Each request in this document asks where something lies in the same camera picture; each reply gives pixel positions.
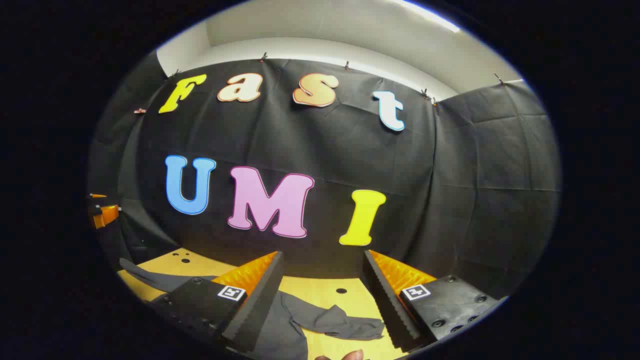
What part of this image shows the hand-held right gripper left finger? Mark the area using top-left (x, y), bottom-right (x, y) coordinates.
top-left (150, 251), bottom-right (285, 353)

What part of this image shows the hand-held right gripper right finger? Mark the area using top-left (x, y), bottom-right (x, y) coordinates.
top-left (362, 250), bottom-right (501, 351)

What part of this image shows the grey collared shirt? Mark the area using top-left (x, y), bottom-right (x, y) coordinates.
top-left (119, 257), bottom-right (386, 360)

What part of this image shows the black backdrop cloth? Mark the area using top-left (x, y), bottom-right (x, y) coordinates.
top-left (87, 52), bottom-right (563, 301)

